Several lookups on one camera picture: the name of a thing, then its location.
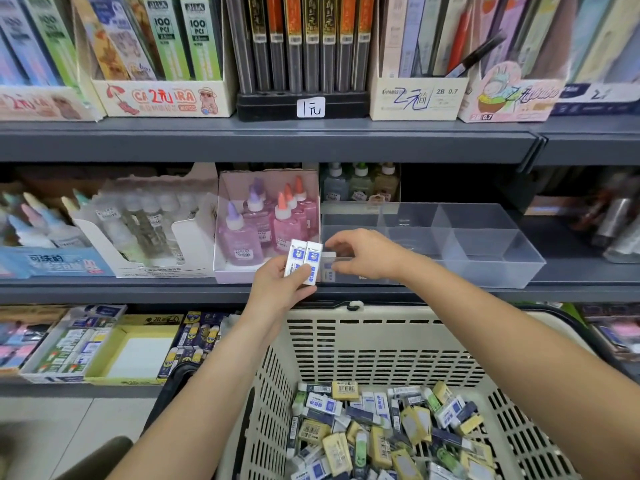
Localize person's left hand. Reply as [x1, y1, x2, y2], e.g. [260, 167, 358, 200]
[243, 253, 319, 326]

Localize person's right hand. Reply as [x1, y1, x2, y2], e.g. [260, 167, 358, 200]
[325, 227, 413, 286]

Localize beige shopping basket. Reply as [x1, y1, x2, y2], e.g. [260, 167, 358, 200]
[145, 303, 640, 480]

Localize grey store shelves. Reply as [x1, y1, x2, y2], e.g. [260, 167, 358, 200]
[0, 0, 640, 401]

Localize pile of erasers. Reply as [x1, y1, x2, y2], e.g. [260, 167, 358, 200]
[287, 379, 496, 480]

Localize person's right forearm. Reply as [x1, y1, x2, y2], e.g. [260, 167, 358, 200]
[395, 257, 640, 480]

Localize person's left forearm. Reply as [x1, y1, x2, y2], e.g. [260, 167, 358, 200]
[105, 309, 291, 480]

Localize pink glue display box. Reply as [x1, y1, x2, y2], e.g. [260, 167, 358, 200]
[213, 169, 323, 286]

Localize white glue display box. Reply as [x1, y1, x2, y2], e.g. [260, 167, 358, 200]
[72, 163, 221, 280]

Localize yellow empty display box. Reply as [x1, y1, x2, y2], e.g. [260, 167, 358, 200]
[85, 315, 186, 386]

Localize white pencil display box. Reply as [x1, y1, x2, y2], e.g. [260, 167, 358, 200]
[370, 0, 471, 122]

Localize colourful pencil display box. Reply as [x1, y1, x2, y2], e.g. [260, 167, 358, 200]
[458, 0, 566, 124]

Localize white eraser display box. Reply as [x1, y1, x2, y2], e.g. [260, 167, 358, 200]
[20, 305, 126, 384]

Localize cartoon print display box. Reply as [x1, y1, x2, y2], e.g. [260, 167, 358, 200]
[72, 0, 239, 118]

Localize blue white display box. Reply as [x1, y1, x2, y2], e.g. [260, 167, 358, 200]
[550, 0, 640, 118]

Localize pastel lead display box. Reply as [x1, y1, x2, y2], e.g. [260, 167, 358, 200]
[0, 0, 106, 123]

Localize pink glue bottle purple cap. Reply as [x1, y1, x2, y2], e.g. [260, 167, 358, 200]
[245, 185, 273, 246]
[218, 201, 266, 268]

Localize pink glue bottle orange cap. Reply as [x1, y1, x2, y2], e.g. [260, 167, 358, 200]
[293, 175, 321, 231]
[272, 191, 309, 256]
[285, 185, 316, 241]

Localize translucent glue bottle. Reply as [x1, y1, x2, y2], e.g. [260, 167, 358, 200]
[350, 161, 376, 204]
[322, 161, 351, 204]
[375, 161, 409, 204]

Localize dark blue yellow packets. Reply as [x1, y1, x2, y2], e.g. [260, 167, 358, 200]
[158, 311, 236, 381]

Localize clear plastic divider tray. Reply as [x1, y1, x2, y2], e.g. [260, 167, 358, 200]
[320, 201, 547, 289]

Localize row of clear glue bottles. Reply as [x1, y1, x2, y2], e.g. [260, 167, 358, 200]
[95, 185, 206, 261]

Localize white price label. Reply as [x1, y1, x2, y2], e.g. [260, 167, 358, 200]
[296, 97, 327, 119]

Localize black lead tube display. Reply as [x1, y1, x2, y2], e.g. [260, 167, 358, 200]
[225, 0, 376, 121]

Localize black pen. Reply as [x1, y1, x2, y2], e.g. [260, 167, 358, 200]
[445, 29, 509, 79]

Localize pink stationery packets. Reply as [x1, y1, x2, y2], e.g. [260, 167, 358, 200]
[0, 305, 71, 376]

